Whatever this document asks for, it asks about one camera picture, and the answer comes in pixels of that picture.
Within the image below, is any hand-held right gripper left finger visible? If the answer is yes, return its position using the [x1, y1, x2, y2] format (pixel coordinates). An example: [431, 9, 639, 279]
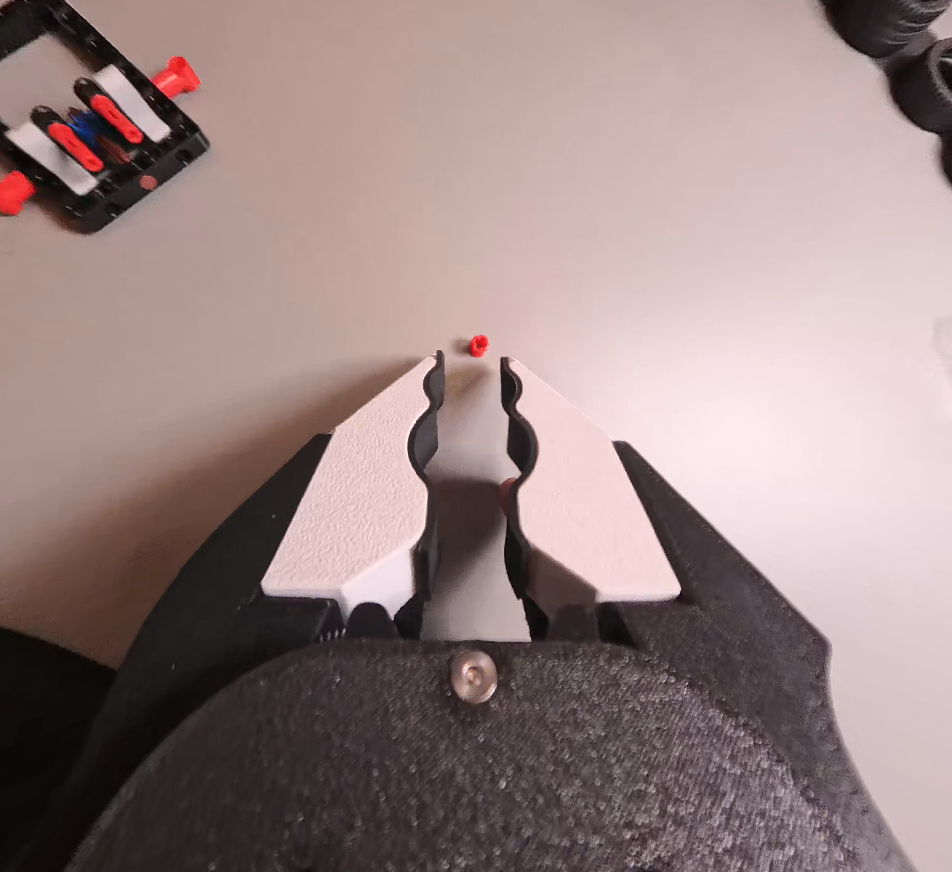
[262, 351, 447, 638]

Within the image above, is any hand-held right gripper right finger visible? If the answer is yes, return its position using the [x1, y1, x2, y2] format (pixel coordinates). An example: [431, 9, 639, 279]
[500, 356, 682, 638]

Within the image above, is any black lego frame assembly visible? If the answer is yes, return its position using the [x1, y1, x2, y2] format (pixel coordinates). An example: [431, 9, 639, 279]
[0, 0, 211, 233]

